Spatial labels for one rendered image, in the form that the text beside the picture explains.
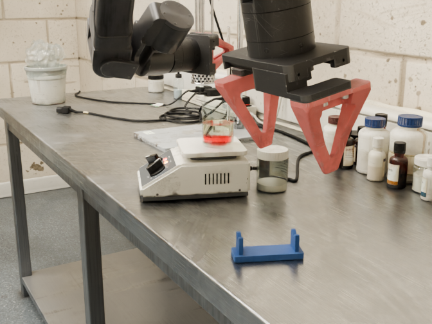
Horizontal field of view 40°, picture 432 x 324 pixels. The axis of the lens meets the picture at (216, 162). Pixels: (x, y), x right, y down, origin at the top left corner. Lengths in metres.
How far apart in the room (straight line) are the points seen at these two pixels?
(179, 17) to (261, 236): 0.36
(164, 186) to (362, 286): 0.42
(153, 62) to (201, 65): 0.10
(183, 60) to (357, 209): 0.39
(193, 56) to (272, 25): 0.52
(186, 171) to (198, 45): 0.22
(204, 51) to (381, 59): 0.57
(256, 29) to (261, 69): 0.03
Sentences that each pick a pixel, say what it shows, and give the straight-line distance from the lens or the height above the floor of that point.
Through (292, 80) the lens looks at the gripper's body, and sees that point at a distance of 0.46.
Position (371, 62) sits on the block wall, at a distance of 1.48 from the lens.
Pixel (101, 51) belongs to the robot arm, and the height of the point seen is 1.03.
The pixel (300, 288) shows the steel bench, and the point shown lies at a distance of 0.78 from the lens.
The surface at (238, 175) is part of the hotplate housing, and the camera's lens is 1.08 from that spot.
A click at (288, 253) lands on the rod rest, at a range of 0.85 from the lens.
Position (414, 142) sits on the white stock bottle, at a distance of 1.21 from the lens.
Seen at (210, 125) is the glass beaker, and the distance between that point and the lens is 1.08.
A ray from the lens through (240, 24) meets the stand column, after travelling 1.57.
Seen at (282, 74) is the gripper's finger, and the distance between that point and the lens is 0.46.
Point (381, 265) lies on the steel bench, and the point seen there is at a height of 0.75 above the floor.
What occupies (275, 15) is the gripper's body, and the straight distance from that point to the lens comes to 0.48.
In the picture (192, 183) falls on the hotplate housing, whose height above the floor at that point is 0.78.
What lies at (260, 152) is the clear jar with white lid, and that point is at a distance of 1.11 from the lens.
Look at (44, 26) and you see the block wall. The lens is 3.46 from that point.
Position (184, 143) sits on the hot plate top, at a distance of 1.13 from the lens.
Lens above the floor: 1.11
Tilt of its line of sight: 16 degrees down
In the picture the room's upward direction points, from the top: straight up
